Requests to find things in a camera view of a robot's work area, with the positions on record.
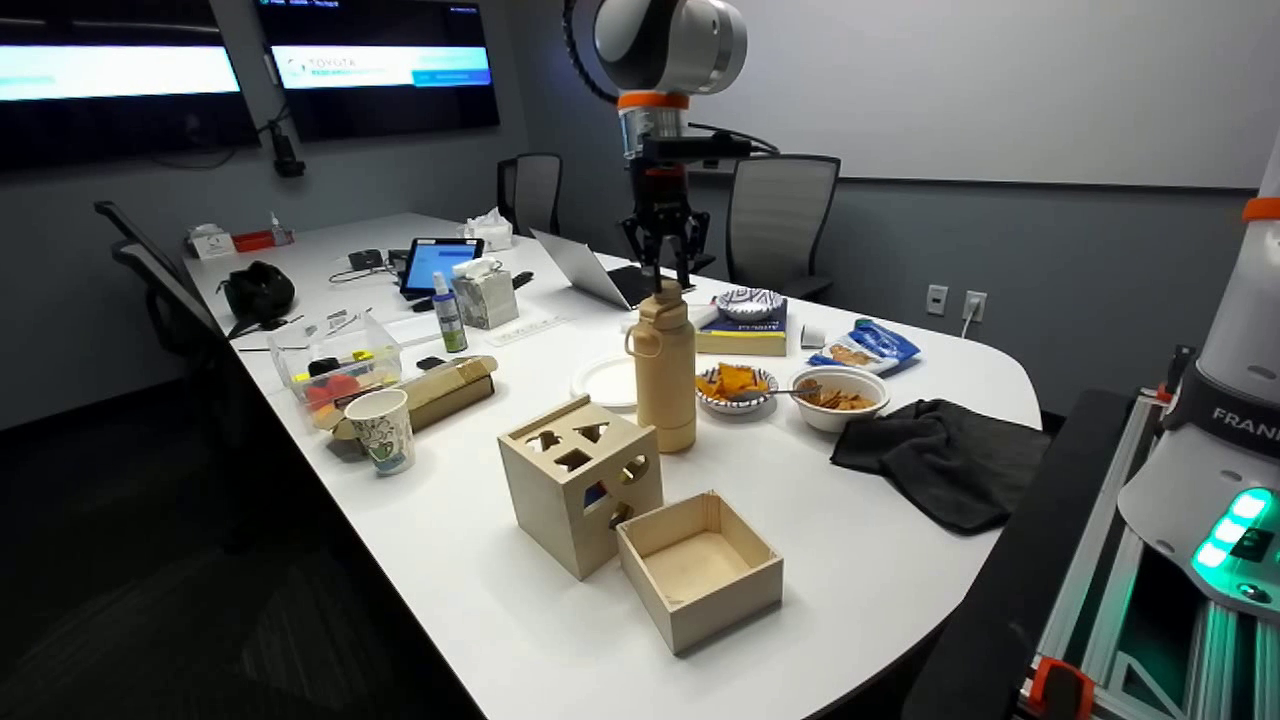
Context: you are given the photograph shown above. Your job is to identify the hanging camera on pole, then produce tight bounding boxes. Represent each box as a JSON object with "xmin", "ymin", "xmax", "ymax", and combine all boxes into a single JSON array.
[{"xmin": 204, "ymin": 0, "xmax": 313, "ymax": 179}]

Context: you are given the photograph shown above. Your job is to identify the brown wooden roll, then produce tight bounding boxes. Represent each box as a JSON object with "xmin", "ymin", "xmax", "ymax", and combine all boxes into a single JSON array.
[{"xmin": 328, "ymin": 353, "xmax": 501, "ymax": 464}]

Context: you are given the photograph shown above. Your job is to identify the black gadget pile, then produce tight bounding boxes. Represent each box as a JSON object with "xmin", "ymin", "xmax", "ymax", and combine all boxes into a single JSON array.
[{"xmin": 342, "ymin": 245, "xmax": 412, "ymax": 277}]

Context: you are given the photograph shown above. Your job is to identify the white bowl of pretzels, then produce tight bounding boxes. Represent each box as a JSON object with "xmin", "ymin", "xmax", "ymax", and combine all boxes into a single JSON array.
[{"xmin": 786, "ymin": 362, "xmax": 890, "ymax": 436}]

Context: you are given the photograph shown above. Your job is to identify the black laptop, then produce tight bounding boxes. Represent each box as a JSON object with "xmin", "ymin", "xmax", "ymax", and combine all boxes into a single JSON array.
[{"xmin": 533, "ymin": 228, "xmax": 696, "ymax": 312}]

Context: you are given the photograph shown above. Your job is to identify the white wall whiteboard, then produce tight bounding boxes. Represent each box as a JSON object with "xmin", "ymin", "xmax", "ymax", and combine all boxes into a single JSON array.
[{"xmin": 715, "ymin": 0, "xmax": 1280, "ymax": 193}]

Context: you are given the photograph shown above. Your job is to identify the blue and yellow book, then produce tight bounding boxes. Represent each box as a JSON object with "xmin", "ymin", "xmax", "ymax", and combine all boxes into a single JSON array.
[{"xmin": 693, "ymin": 297, "xmax": 790, "ymax": 361}]

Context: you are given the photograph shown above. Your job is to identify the black cloth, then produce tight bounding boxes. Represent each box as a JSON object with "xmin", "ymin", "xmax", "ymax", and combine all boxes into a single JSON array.
[{"xmin": 827, "ymin": 396, "xmax": 1053, "ymax": 539}]

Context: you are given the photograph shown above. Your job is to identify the black office chair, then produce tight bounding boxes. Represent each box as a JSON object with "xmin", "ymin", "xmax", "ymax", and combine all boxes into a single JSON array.
[
  {"xmin": 719, "ymin": 150, "xmax": 844, "ymax": 301},
  {"xmin": 491, "ymin": 147, "xmax": 568, "ymax": 241}
]

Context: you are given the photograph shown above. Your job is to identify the tan brown bottle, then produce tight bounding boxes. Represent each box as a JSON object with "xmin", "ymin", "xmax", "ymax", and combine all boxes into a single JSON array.
[{"xmin": 624, "ymin": 285, "xmax": 700, "ymax": 458}]

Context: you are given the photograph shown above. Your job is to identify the grey mesh office chair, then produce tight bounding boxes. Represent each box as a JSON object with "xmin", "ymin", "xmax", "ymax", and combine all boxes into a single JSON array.
[{"xmin": 91, "ymin": 196, "xmax": 271, "ymax": 412}]

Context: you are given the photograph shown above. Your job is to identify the robot stand frame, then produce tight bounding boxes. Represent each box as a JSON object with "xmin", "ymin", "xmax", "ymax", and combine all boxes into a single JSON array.
[{"xmin": 899, "ymin": 383, "xmax": 1280, "ymax": 720}]

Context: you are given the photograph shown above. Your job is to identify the wooden shape sorter cube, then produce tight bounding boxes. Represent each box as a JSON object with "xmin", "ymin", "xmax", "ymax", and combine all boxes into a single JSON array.
[{"xmin": 497, "ymin": 391, "xmax": 666, "ymax": 584}]

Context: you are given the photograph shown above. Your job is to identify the blue snack bag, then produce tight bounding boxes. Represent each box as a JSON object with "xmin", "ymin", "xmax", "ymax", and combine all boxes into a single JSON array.
[{"xmin": 807, "ymin": 314, "xmax": 923, "ymax": 379}]

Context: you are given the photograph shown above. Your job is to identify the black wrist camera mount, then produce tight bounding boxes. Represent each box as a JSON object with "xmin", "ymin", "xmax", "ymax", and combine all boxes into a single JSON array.
[{"xmin": 664, "ymin": 119, "xmax": 778, "ymax": 167}]

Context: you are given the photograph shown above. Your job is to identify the white carton box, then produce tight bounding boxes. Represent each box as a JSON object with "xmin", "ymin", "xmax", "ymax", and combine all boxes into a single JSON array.
[{"xmin": 452, "ymin": 255, "xmax": 520, "ymax": 333}]

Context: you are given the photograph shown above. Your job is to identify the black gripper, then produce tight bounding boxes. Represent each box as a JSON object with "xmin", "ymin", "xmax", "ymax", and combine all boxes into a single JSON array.
[{"xmin": 618, "ymin": 150, "xmax": 715, "ymax": 297}]

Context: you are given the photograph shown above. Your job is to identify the crumpled white tissue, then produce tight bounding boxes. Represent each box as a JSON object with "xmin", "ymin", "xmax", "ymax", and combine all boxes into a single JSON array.
[{"xmin": 464, "ymin": 208, "xmax": 520, "ymax": 252}]

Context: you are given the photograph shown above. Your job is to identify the white paper cup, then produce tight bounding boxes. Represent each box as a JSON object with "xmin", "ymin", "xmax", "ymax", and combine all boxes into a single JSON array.
[{"xmin": 341, "ymin": 383, "xmax": 419, "ymax": 480}]

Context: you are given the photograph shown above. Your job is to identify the small bowl of orange chips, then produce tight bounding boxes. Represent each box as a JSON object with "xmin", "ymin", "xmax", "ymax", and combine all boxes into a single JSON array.
[{"xmin": 693, "ymin": 361, "xmax": 778, "ymax": 421}]

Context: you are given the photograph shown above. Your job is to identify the black bag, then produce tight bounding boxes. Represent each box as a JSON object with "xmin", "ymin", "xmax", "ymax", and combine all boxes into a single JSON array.
[{"xmin": 217, "ymin": 255, "xmax": 301, "ymax": 335}]

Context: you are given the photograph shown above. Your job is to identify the blue patterned white bowl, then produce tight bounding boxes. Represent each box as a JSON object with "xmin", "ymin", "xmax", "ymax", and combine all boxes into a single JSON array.
[{"xmin": 711, "ymin": 285, "xmax": 786, "ymax": 325}]

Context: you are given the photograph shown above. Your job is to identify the tablet with blue screen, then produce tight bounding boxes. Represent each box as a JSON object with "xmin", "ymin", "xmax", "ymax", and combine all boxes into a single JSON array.
[{"xmin": 394, "ymin": 235, "xmax": 487, "ymax": 302}]

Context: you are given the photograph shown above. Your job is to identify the open wooden box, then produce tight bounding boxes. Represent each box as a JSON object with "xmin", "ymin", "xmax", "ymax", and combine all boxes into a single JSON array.
[{"xmin": 612, "ymin": 488, "xmax": 786, "ymax": 661}]

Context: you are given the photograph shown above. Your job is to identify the clear plastic container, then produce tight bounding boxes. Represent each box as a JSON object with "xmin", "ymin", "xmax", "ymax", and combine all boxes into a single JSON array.
[{"xmin": 271, "ymin": 312, "xmax": 409, "ymax": 433}]

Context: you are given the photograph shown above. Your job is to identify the wall monitor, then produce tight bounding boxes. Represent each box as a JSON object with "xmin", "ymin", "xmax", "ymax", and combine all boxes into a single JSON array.
[
  {"xmin": 254, "ymin": 0, "xmax": 503, "ymax": 145},
  {"xmin": 0, "ymin": 0, "xmax": 260, "ymax": 170}
]

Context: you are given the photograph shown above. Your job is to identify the small white box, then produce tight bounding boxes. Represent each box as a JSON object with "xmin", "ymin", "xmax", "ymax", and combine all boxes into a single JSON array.
[{"xmin": 182, "ymin": 221, "xmax": 238, "ymax": 262}]

